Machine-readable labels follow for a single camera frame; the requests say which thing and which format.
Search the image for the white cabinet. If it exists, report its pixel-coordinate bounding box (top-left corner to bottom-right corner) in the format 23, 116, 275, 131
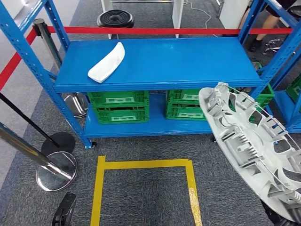
219, 0, 250, 30

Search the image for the white floor cable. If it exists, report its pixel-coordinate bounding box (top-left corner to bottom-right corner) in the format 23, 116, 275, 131
183, 0, 218, 37

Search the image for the white curved plastic car part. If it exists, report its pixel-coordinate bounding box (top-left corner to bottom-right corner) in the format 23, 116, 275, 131
88, 41, 126, 84

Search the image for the black round stool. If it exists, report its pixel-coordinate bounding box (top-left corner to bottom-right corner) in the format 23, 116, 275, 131
97, 9, 135, 40

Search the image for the chrome stanchion with black cap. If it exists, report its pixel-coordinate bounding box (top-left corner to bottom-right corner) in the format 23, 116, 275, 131
32, 18, 90, 119

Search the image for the dark left robot hand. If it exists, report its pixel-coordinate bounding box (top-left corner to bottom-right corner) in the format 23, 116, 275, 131
52, 192, 77, 226

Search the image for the chrome swivel chair base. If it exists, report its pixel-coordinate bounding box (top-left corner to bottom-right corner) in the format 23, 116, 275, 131
262, 38, 296, 57

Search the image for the grey plastic wheel hubcap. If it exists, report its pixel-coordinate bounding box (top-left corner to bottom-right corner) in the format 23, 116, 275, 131
198, 82, 301, 223

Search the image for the red barrier belt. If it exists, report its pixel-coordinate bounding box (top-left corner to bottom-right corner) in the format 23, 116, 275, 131
47, 26, 293, 35
0, 28, 38, 91

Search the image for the person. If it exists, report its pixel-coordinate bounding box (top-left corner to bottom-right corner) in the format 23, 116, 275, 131
238, 0, 301, 53

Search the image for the blue metal shelf rack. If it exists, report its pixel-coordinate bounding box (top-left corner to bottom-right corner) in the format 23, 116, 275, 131
0, 0, 301, 149
269, 47, 301, 134

